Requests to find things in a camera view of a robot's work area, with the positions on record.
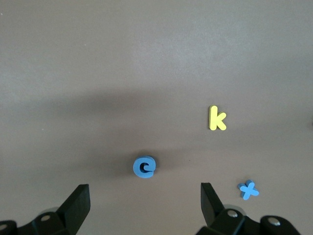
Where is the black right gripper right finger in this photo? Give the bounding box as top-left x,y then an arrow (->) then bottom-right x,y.
198,182 -> 301,235

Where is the yellow foam letter k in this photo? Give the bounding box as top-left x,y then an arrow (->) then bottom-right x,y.
209,105 -> 227,131

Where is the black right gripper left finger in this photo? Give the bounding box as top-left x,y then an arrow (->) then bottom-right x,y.
0,184 -> 91,235

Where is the blue foam letter x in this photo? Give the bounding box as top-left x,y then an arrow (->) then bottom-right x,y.
237,179 -> 259,201

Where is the blue foam letter e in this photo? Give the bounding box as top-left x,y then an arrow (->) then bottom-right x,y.
133,156 -> 157,179

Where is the brown table mat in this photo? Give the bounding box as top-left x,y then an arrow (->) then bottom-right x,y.
0,0 -> 313,235

